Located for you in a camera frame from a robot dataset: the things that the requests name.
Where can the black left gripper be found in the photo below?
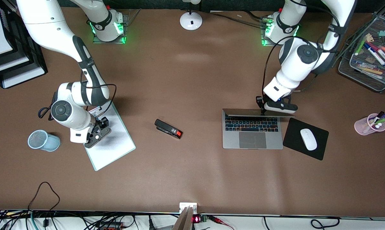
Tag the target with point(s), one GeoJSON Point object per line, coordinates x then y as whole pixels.
{"type": "Point", "coordinates": [259, 103]}

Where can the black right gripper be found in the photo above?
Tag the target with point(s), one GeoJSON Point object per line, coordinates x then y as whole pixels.
{"type": "Point", "coordinates": [103, 123]}

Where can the silver laptop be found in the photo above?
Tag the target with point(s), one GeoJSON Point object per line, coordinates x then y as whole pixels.
{"type": "Point", "coordinates": [253, 140]}

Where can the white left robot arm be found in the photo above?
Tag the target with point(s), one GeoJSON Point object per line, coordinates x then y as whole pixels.
{"type": "Point", "coordinates": [291, 73]}

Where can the green marker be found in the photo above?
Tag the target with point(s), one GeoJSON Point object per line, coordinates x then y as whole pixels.
{"type": "Point", "coordinates": [360, 46]}

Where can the black marker pen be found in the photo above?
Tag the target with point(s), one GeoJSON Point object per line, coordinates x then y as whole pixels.
{"type": "Point", "coordinates": [380, 114]}

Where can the white marker blue cap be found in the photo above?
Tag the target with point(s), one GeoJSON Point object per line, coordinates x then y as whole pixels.
{"type": "Point", "coordinates": [376, 56]}

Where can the white paper sheet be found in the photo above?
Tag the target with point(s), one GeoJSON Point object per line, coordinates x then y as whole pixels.
{"type": "Point", "coordinates": [115, 147]}

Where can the pale teal clipboard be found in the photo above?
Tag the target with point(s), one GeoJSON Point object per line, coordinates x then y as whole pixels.
{"type": "Point", "coordinates": [96, 168]}

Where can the black mouse pad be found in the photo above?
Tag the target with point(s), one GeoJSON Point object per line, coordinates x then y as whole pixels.
{"type": "Point", "coordinates": [294, 140]}

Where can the blue mesh pen cup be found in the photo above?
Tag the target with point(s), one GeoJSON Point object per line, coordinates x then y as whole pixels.
{"type": "Point", "coordinates": [51, 143]}

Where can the white computer mouse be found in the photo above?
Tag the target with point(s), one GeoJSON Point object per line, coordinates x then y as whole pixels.
{"type": "Point", "coordinates": [308, 139]}

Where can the black stapler with red tip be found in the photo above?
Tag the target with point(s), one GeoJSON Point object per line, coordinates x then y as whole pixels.
{"type": "Point", "coordinates": [166, 128]}

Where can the black stacked letter tray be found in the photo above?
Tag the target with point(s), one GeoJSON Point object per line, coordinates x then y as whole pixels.
{"type": "Point", "coordinates": [35, 60]}

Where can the red power strip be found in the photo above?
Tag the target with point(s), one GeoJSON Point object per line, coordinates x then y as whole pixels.
{"type": "Point", "coordinates": [111, 226]}

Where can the pink mesh pen cup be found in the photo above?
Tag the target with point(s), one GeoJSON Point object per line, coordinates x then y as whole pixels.
{"type": "Point", "coordinates": [360, 127]}

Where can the white round-base stand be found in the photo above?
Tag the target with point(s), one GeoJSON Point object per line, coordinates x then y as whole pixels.
{"type": "Point", "coordinates": [186, 20]}

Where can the grey paper stack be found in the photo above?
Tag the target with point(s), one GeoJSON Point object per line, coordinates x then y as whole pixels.
{"type": "Point", "coordinates": [10, 64]}

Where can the white and blue pen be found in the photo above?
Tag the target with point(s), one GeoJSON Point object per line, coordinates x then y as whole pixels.
{"type": "Point", "coordinates": [365, 65]}

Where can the yellow pencil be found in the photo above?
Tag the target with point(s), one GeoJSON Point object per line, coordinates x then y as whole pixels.
{"type": "Point", "coordinates": [374, 72]}

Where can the tan wooden clip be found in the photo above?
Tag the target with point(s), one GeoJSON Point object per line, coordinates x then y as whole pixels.
{"type": "Point", "coordinates": [368, 37]}

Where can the circuit board red display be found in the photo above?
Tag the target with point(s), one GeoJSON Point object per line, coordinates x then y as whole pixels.
{"type": "Point", "coordinates": [196, 219]}

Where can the teal binder clip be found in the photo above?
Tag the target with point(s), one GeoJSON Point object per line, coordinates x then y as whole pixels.
{"type": "Point", "coordinates": [383, 33]}

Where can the white bracket block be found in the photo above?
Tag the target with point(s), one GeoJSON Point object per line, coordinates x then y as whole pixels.
{"type": "Point", "coordinates": [183, 205]}

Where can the grey metal post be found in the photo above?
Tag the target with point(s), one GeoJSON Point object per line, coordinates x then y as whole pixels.
{"type": "Point", "coordinates": [184, 220]}

